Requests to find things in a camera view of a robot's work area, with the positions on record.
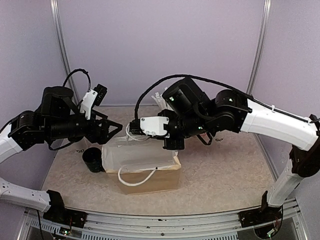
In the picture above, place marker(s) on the bundle of wrapped white straws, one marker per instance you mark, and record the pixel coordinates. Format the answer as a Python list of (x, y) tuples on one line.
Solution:
[(163, 105)]

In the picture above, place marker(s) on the left aluminium post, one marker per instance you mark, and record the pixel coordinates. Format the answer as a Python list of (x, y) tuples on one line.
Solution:
[(54, 6)]

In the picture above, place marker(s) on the right aluminium post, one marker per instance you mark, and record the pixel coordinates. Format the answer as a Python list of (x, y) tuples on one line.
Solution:
[(267, 4)]

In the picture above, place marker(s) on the brown paper bag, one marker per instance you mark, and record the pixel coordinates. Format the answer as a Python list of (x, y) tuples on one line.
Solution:
[(141, 166)]

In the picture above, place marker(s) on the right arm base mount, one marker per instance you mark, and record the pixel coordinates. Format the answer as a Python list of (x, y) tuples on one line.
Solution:
[(259, 216)]

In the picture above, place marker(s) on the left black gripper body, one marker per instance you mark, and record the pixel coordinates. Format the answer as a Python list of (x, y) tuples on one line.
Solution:
[(91, 134)]

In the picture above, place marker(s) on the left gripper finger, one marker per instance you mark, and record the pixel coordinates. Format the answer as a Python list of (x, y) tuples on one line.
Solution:
[(102, 118), (109, 130)]

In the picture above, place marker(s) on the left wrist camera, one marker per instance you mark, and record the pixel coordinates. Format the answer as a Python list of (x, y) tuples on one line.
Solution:
[(92, 98)]

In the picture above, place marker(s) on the aluminium front rail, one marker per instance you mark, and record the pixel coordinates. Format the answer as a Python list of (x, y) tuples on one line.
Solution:
[(226, 225)]

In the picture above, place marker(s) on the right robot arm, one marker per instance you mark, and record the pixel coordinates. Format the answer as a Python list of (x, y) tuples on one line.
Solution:
[(192, 113)]

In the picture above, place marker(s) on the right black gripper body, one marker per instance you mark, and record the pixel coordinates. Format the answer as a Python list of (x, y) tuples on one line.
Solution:
[(177, 144)]

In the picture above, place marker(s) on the aluminium post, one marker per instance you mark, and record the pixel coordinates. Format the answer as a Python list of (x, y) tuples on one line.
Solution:
[(54, 6), (267, 4)]

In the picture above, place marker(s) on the white paper cup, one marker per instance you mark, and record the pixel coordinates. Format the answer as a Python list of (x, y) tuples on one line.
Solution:
[(79, 151)]

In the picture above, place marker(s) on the stack of white paper cups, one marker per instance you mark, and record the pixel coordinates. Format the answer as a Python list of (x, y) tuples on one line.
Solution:
[(219, 139)]

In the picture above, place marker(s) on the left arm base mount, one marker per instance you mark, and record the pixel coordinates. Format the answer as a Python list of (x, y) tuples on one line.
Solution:
[(65, 216)]

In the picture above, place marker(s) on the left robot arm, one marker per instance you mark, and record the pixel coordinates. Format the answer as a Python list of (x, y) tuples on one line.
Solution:
[(56, 118)]

